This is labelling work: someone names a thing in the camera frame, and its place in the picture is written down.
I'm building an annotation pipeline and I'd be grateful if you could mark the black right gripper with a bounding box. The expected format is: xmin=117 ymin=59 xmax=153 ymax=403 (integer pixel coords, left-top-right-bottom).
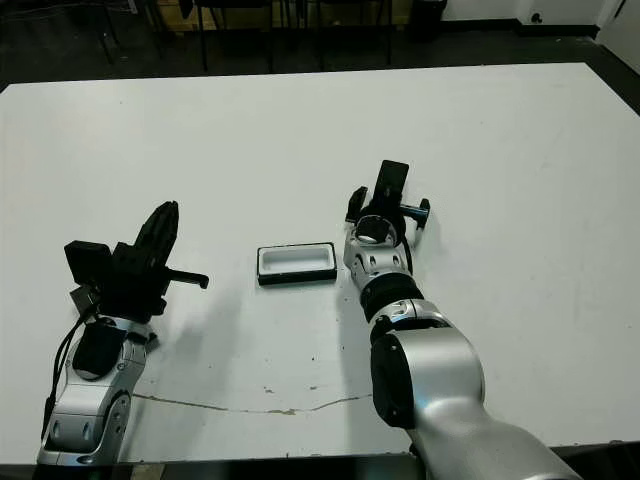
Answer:
xmin=344 ymin=186 xmax=432 ymax=233

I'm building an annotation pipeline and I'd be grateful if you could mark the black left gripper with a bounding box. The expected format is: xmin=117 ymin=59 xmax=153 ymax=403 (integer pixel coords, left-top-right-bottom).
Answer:
xmin=97 ymin=201 xmax=210 ymax=321

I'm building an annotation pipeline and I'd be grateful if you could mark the black box with white insert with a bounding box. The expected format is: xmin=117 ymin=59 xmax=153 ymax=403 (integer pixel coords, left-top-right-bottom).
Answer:
xmin=256 ymin=241 xmax=339 ymax=288

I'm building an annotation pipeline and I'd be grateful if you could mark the black waste bin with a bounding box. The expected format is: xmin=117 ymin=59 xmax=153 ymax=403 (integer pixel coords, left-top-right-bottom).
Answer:
xmin=407 ymin=0 xmax=450 ymax=44

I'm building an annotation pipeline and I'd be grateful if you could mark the wooden shipping crate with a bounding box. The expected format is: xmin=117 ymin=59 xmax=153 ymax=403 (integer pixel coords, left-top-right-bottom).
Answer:
xmin=157 ymin=0 xmax=201 ymax=32

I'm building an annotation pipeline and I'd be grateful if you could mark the grey robot lower body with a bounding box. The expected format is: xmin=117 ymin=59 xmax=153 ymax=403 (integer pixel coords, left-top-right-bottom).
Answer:
xmin=34 ymin=452 xmax=419 ymax=480

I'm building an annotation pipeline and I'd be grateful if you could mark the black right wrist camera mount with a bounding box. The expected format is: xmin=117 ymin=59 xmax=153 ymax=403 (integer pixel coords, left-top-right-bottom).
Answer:
xmin=374 ymin=159 xmax=411 ymax=205

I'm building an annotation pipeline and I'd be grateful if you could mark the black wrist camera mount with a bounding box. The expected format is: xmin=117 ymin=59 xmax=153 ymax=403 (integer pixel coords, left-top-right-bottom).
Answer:
xmin=374 ymin=159 xmax=411 ymax=205
xmin=63 ymin=240 xmax=114 ymax=290

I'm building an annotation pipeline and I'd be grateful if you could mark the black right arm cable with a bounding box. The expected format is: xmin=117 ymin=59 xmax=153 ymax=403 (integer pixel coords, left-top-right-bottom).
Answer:
xmin=399 ymin=227 xmax=420 ymax=275

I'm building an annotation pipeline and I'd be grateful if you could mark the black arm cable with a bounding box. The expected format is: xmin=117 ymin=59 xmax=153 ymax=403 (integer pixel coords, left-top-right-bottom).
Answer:
xmin=399 ymin=227 xmax=420 ymax=275
xmin=42 ymin=307 xmax=101 ymax=436

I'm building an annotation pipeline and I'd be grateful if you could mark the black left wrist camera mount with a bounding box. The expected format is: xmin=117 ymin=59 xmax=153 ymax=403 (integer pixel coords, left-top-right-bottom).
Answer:
xmin=63 ymin=240 xmax=114 ymax=290

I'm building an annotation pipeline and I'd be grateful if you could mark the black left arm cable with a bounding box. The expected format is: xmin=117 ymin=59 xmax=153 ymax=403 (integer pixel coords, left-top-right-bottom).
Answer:
xmin=42 ymin=307 xmax=101 ymax=436

